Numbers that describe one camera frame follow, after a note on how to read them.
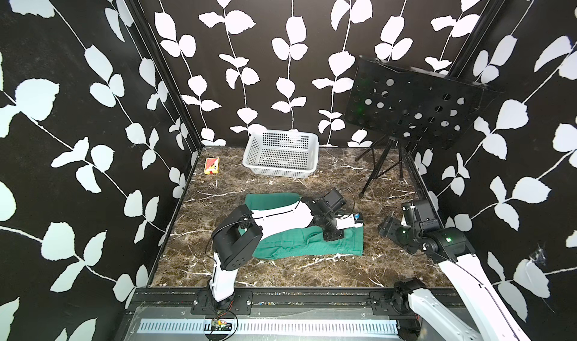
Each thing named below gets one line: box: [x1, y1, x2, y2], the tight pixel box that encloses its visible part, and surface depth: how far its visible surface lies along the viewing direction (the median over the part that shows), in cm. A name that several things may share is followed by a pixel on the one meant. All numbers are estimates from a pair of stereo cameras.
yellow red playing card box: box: [204, 157, 220, 175], surface depth 113 cm
